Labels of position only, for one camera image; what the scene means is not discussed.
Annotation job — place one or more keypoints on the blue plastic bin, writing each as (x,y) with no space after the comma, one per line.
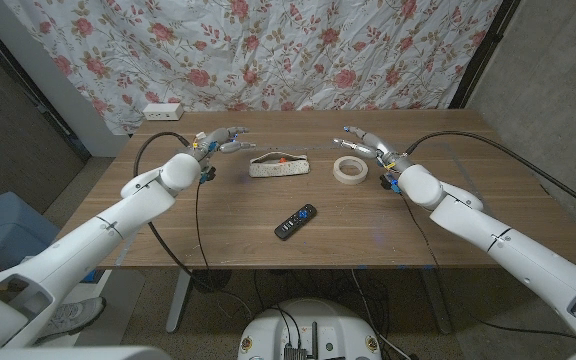
(8,225)

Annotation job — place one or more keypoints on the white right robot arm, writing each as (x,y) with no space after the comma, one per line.
(508,250)

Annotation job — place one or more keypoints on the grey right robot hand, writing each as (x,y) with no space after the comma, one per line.
(380,147)

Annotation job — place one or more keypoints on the black TV remote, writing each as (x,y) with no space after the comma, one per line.
(295,221)

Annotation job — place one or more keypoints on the black backdrop stand pole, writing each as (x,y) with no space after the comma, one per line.
(483,50)

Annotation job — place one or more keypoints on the white power strip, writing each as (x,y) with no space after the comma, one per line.
(162,112)

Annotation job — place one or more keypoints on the floral rose backdrop cloth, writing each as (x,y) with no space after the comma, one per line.
(268,55)

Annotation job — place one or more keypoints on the beige masking tape roll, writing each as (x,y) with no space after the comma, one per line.
(340,175)

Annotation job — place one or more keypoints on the black round floor object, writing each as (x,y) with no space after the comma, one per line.
(211,280)

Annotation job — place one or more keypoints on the white robot torso base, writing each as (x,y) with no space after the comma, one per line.
(308,325)

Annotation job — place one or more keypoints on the grey white sneaker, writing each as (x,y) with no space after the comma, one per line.
(73,317)

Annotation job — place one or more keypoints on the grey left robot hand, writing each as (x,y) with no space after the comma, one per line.
(218,140)

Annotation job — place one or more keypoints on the cream floral pen bag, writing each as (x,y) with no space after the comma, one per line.
(278,170)

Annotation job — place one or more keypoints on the white robot chest cover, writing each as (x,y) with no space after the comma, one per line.
(68,353)

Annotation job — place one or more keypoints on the white table leg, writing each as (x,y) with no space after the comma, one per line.
(178,300)
(437,300)

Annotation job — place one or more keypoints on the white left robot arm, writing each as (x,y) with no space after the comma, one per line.
(93,240)

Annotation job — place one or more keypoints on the black door frame edge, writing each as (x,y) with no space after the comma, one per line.
(28,82)

